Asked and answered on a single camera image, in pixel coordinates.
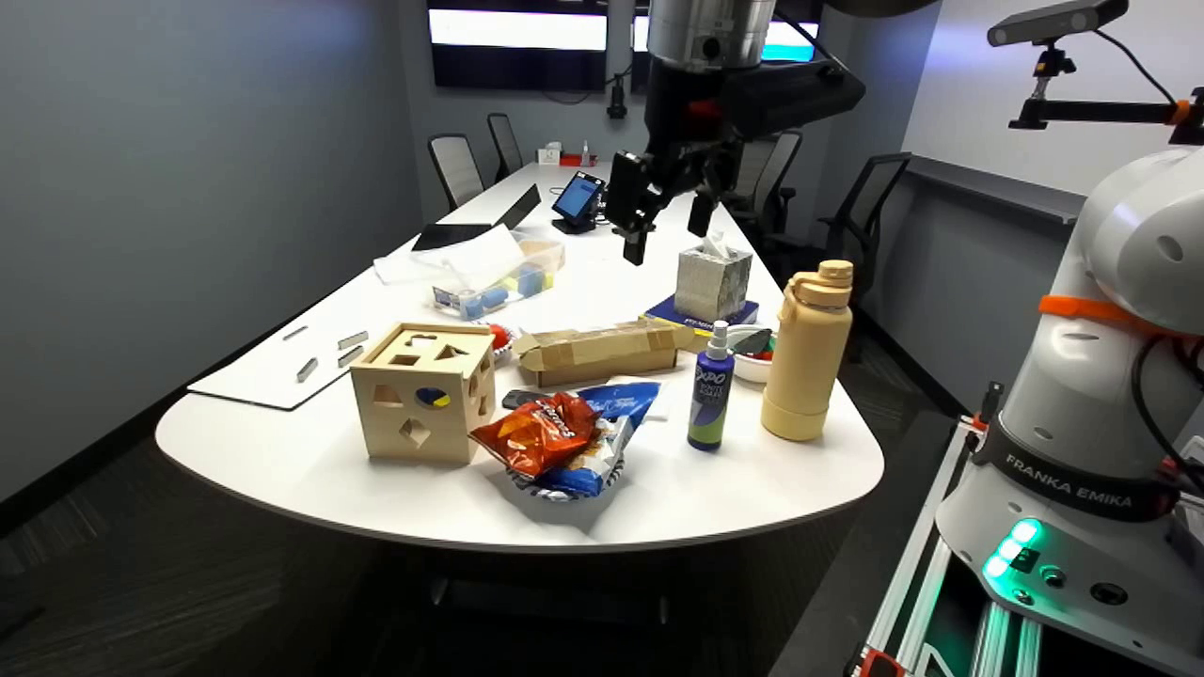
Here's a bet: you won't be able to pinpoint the blue device on stand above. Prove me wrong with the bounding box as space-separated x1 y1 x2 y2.
548 170 610 237

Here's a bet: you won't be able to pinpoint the clear plastic bag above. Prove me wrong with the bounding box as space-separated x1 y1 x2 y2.
487 411 646 536

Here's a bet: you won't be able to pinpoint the patterned tissue box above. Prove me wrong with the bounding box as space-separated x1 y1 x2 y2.
675 237 756 323

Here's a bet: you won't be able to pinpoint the white paper sheet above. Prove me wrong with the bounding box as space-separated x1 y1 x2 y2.
183 267 420 413

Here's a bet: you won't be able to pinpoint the black laptop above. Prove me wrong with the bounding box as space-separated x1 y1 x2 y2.
411 184 544 257

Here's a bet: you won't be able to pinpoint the black office chair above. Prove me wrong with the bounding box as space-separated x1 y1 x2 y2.
738 126 805 245
818 151 914 309
480 107 531 180
427 132 489 209

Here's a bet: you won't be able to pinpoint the wooden shape sorter box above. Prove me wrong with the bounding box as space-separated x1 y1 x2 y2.
347 318 499 471

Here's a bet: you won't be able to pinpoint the blue spray bottle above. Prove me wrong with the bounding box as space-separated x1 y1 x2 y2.
685 317 740 456

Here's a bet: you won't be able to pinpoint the clear container with coloured blocks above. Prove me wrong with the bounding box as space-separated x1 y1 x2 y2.
430 220 556 323

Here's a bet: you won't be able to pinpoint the small white and red items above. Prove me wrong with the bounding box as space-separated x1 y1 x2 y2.
536 138 593 174

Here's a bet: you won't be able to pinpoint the white bowl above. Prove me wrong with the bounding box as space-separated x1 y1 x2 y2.
731 323 781 388

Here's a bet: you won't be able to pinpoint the tan water bottle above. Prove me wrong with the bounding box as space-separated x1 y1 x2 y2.
761 257 863 442

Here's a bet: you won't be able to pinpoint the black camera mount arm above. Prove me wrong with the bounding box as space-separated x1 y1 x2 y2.
1010 42 1204 141

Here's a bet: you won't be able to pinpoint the red chips bag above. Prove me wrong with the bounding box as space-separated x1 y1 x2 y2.
467 388 605 486

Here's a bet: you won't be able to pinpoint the blue book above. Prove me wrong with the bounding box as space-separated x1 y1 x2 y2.
642 292 763 333

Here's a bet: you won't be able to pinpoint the black camera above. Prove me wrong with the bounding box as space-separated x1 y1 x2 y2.
981 0 1134 51

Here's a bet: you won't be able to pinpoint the white robot stand frame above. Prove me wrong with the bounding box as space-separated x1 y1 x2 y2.
858 381 1045 677

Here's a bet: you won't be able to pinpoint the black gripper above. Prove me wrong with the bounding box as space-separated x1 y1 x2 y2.
603 121 746 272

